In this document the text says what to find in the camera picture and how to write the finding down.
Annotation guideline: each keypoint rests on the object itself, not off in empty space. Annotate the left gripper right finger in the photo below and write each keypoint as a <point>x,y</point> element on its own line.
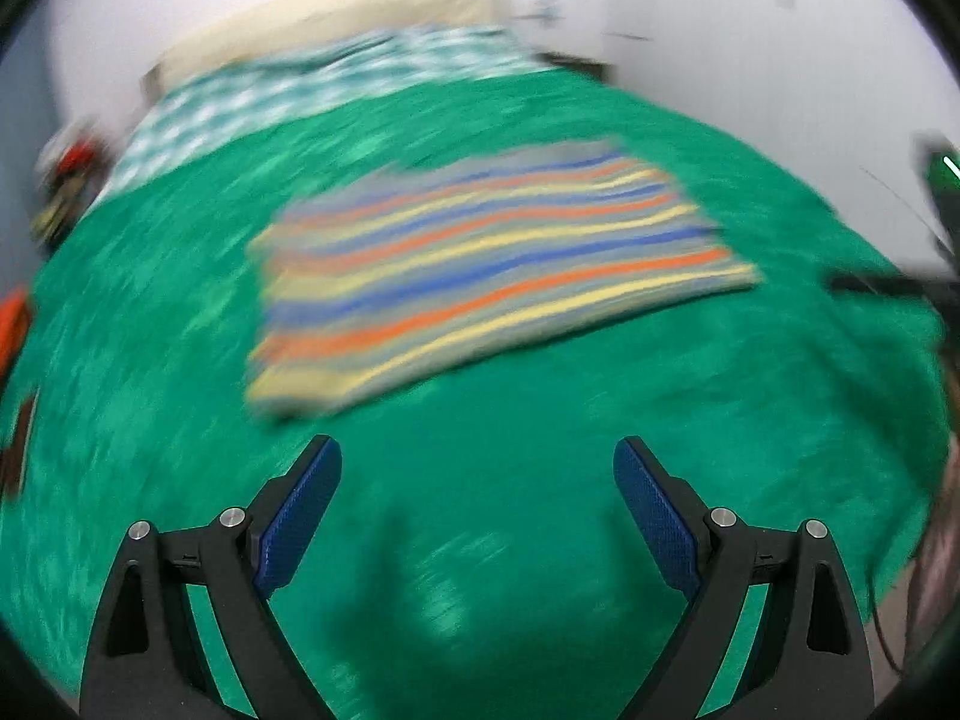
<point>809,658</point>

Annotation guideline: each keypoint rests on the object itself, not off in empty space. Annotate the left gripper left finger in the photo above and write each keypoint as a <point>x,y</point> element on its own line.
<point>144,657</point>

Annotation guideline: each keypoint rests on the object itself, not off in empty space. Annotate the striped knit sweater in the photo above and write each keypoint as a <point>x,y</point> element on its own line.
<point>405,273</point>

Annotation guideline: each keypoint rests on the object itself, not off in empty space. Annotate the orange red folded clothes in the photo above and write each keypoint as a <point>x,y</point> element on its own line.
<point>15,320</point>

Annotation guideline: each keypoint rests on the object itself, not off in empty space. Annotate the green velvet bedspread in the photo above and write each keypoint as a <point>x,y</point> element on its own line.
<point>477,560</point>

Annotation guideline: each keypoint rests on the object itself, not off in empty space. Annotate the clutter pile on nightstand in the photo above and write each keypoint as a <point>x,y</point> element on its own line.
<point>71,170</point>

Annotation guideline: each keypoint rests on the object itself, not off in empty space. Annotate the teal checked bed sheet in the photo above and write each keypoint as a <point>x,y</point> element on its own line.
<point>206,112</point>

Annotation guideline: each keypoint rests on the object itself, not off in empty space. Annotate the white wardrobe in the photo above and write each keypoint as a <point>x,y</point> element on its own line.
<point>839,92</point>

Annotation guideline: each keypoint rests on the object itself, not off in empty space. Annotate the cream pillow headboard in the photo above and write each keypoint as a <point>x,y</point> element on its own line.
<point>283,25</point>

